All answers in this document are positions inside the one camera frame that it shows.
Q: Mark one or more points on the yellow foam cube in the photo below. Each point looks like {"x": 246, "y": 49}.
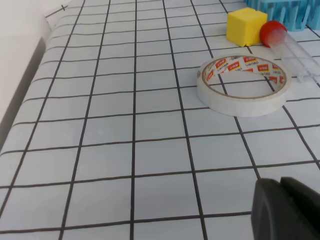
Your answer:
{"x": 244, "y": 25}

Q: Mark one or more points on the blue tube rack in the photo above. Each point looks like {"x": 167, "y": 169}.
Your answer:
{"x": 295, "y": 15}

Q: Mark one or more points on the left white tape roll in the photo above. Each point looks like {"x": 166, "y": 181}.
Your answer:
{"x": 242, "y": 106}

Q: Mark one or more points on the white grid-pattern cloth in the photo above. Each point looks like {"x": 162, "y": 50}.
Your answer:
{"x": 112, "y": 143}

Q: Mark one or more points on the red-capped clear tube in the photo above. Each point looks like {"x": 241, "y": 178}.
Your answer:
{"x": 296, "y": 60}

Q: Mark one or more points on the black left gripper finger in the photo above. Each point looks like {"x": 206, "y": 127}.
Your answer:
{"x": 285, "y": 210}

